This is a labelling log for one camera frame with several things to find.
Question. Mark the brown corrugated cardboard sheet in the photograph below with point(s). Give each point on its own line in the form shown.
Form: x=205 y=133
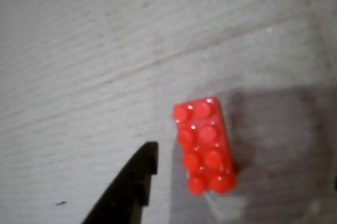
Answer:
x=105 y=50

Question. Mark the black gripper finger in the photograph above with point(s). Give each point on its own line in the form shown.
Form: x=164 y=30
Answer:
x=126 y=187

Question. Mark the red lego block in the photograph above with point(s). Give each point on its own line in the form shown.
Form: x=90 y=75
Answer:
x=205 y=145

